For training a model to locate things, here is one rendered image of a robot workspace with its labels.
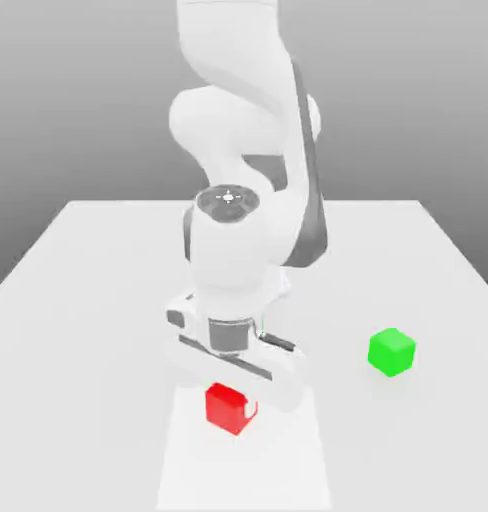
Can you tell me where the small green cube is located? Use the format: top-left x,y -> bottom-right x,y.
366,326 -> 418,378

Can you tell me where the small red cube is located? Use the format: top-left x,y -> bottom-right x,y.
204,382 -> 259,437

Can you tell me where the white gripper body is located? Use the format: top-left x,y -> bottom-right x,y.
164,330 -> 308,414

